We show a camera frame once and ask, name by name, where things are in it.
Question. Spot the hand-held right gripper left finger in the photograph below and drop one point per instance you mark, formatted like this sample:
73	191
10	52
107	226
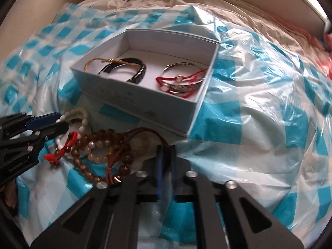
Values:
160	160

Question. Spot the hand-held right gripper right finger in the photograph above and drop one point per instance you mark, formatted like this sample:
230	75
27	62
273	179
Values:
170	166

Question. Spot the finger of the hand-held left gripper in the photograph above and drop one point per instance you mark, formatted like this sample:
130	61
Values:
46	118
57	129

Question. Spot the light blue jewelry box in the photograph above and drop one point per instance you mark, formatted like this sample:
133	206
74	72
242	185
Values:
116	96

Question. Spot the thin gold bangle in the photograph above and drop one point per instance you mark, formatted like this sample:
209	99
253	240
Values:
90	61

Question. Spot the person's left hand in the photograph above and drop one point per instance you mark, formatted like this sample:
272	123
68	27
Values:
9	194

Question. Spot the blue checkered plastic sheet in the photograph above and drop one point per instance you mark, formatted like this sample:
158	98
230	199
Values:
259	134

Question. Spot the pink checkered plastic sheet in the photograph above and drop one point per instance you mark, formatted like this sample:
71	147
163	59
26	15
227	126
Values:
325	67

